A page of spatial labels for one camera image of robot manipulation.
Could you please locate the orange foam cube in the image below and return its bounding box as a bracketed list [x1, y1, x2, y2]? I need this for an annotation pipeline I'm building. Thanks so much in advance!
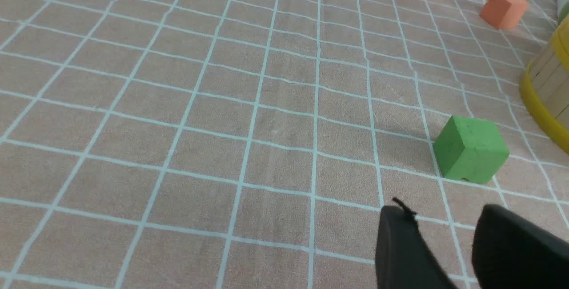
[479, 0, 530, 29]

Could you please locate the pink checkered tablecloth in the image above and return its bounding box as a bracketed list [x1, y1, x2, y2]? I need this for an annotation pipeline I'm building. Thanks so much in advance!
[1, 0, 568, 289]

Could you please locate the green foam block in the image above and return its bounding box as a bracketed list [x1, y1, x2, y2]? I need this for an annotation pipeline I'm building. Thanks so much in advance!
[433, 115, 510, 185]

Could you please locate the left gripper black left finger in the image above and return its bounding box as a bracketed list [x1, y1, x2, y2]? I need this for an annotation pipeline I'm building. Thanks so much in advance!
[375, 197, 456, 289]

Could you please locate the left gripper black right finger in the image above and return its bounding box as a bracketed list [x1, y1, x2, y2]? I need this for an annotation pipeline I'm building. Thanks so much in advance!
[472, 204, 569, 289]

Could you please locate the yellow rimmed bamboo steamer basket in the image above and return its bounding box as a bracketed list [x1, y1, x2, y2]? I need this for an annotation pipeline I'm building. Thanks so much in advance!
[520, 18, 569, 153]

